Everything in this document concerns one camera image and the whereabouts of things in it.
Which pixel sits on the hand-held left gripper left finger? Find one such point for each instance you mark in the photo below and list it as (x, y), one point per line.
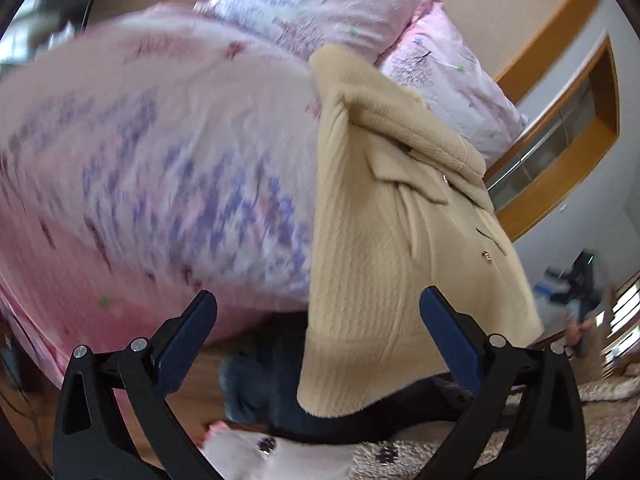
(187, 340)

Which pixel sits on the beige patterned rug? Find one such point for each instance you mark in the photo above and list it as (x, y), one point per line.
(600, 425)

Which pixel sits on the white fluffy slippers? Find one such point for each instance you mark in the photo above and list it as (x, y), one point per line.
(280, 460)

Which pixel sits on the cream waffle-knit garment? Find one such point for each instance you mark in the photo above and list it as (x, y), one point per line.
(375, 260)

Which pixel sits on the floral pink pillow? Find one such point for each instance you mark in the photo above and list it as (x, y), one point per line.
(450, 75)
(310, 0)

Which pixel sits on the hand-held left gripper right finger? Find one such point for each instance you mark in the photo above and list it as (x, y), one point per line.
(450, 337)

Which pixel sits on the wooden headboard with glass panels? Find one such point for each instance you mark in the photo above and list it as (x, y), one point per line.
(550, 195)

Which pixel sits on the window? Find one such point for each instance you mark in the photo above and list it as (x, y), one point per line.
(30, 35)

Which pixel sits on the pink floral bed quilt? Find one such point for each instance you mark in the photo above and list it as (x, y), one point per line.
(150, 160)

